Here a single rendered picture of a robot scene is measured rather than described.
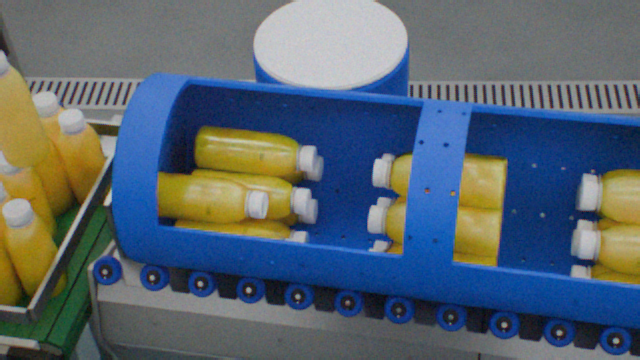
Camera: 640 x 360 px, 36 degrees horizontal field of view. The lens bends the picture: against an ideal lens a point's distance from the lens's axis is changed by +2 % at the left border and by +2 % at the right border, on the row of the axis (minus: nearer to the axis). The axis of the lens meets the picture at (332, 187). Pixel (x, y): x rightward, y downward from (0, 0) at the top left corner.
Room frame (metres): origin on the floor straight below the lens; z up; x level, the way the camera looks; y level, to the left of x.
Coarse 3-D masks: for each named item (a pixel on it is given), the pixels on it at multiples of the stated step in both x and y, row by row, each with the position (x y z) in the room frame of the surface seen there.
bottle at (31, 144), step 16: (0, 80) 1.05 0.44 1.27; (16, 80) 1.06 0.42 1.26; (0, 96) 1.04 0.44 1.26; (16, 96) 1.05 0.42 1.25; (0, 112) 1.03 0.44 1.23; (16, 112) 1.04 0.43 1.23; (32, 112) 1.06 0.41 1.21; (0, 128) 1.03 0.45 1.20; (16, 128) 1.04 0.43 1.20; (32, 128) 1.05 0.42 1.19; (0, 144) 1.04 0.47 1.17; (16, 144) 1.03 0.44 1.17; (32, 144) 1.04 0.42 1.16; (48, 144) 1.07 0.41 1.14; (16, 160) 1.03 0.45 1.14; (32, 160) 1.04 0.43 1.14
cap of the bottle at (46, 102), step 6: (36, 96) 1.25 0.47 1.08; (42, 96) 1.25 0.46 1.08; (48, 96) 1.25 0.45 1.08; (54, 96) 1.25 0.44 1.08; (36, 102) 1.24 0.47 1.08; (42, 102) 1.24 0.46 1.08; (48, 102) 1.23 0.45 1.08; (54, 102) 1.24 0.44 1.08; (42, 108) 1.23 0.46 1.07; (48, 108) 1.23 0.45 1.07; (54, 108) 1.23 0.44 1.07
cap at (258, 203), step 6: (252, 192) 0.97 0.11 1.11; (258, 192) 0.97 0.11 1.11; (264, 192) 0.97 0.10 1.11; (252, 198) 0.96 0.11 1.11; (258, 198) 0.95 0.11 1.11; (264, 198) 0.96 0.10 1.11; (252, 204) 0.95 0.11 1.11; (258, 204) 0.95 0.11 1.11; (264, 204) 0.96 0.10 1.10; (252, 210) 0.94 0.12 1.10; (258, 210) 0.94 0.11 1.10; (264, 210) 0.95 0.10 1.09; (252, 216) 0.94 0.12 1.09; (258, 216) 0.94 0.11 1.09; (264, 216) 0.95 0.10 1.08
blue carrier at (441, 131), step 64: (128, 128) 1.00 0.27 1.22; (192, 128) 1.17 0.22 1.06; (256, 128) 1.15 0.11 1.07; (320, 128) 1.13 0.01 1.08; (384, 128) 1.10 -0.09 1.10; (448, 128) 0.94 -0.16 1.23; (512, 128) 1.05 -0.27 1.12; (576, 128) 1.03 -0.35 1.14; (128, 192) 0.93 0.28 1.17; (320, 192) 1.08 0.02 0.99; (384, 192) 1.06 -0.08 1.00; (448, 192) 0.86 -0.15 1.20; (512, 192) 1.03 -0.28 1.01; (128, 256) 0.92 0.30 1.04; (192, 256) 0.89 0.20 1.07; (256, 256) 0.87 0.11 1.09; (320, 256) 0.85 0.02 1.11; (384, 256) 0.83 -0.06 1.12; (448, 256) 0.81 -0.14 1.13; (512, 256) 0.95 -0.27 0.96; (576, 256) 0.94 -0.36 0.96; (576, 320) 0.78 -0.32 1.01
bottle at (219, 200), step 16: (160, 176) 1.00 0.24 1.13; (176, 176) 1.00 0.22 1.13; (192, 176) 1.00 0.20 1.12; (160, 192) 0.97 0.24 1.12; (176, 192) 0.97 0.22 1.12; (192, 192) 0.97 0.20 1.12; (208, 192) 0.96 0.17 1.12; (224, 192) 0.96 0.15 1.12; (240, 192) 0.96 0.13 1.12; (160, 208) 0.96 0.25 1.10; (176, 208) 0.96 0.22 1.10; (192, 208) 0.95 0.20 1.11; (208, 208) 0.95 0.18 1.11; (224, 208) 0.94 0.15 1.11; (240, 208) 0.94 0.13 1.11
